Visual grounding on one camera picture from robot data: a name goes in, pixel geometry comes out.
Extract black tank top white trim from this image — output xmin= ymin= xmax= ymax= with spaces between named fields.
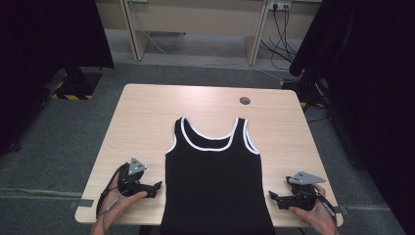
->
xmin=160 ymin=116 xmax=276 ymax=235

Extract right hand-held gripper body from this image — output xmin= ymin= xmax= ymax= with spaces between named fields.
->
xmin=286 ymin=171 xmax=327 ymax=212

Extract black floor cables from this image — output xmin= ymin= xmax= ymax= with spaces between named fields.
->
xmin=259 ymin=5 xmax=299 ymax=71

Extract beige desk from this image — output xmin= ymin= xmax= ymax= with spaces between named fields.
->
xmin=118 ymin=0 xmax=272 ymax=67

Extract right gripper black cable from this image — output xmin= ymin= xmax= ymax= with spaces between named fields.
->
xmin=312 ymin=191 xmax=338 ymax=219

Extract stand base with hazard tape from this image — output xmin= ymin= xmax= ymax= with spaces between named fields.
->
xmin=49 ymin=67 xmax=103 ymax=102
xmin=279 ymin=70 xmax=328 ymax=111

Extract white power strip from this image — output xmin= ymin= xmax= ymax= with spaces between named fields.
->
xmin=267 ymin=0 xmax=293 ymax=11

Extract black curtain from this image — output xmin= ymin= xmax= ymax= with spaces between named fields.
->
xmin=289 ymin=0 xmax=415 ymax=235
xmin=0 ymin=0 xmax=115 ymax=155

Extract person's left hand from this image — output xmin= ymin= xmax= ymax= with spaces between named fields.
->
xmin=106 ymin=177 xmax=149 ymax=226

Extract white floor cable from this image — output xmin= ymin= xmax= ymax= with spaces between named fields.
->
xmin=142 ymin=31 xmax=295 ymax=83

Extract person's right hand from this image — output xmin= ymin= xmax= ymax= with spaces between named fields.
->
xmin=288 ymin=183 xmax=338 ymax=229

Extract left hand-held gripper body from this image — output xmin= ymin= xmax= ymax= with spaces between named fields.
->
xmin=116 ymin=157 xmax=153 ymax=198

